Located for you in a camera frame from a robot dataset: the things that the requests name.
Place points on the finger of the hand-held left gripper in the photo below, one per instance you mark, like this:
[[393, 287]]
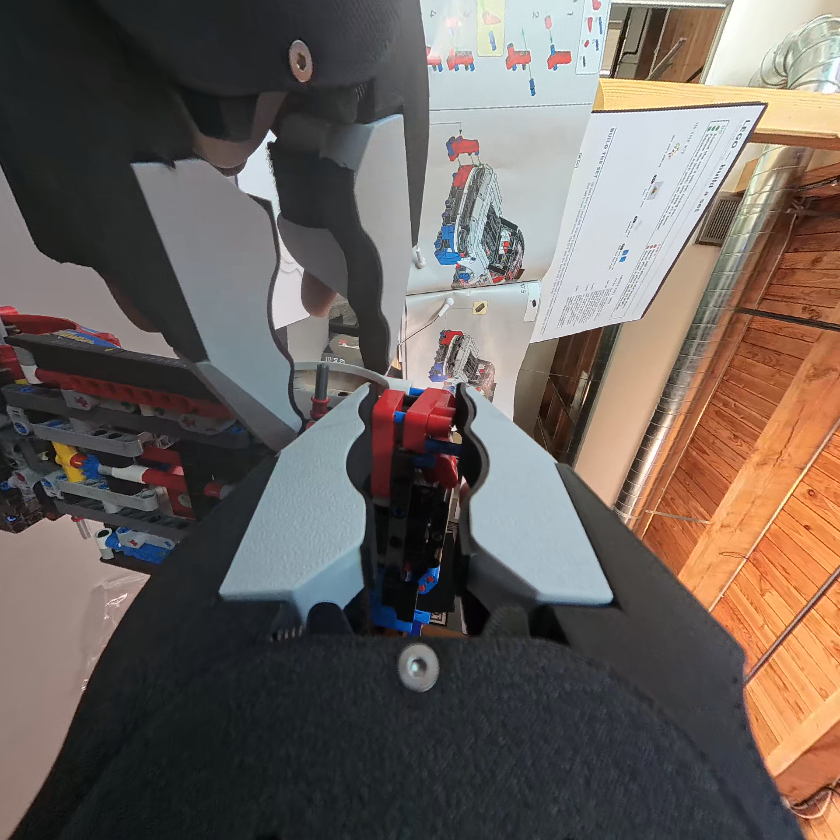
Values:
[[387, 197], [216, 262]]

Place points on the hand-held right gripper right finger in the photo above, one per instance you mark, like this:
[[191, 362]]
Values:
[[538, 531]]

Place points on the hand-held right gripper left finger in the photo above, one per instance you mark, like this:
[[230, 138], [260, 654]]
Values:
[[295, 525]]

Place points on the brick-built race car model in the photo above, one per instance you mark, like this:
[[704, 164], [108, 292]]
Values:
[[131, 394]]

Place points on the red brick connector piece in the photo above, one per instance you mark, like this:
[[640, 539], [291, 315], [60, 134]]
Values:
[[426, 413]]

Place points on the person's left hand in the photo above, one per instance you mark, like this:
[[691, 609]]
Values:
[[321, 298]]

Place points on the open instruction booklet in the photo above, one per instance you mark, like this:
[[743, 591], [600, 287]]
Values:
[[512, 164]]

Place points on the clear plastic bag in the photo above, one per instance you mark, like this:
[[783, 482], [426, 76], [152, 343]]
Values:
[[118, 623]]

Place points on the black white patterned card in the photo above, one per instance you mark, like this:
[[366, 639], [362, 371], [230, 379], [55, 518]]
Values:
[[643, 216]]

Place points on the silver ventilation duct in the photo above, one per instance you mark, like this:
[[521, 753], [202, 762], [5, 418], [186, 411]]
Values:
[[689, 367]]

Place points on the wall vent grille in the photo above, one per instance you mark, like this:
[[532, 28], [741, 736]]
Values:
[[720, 220]]

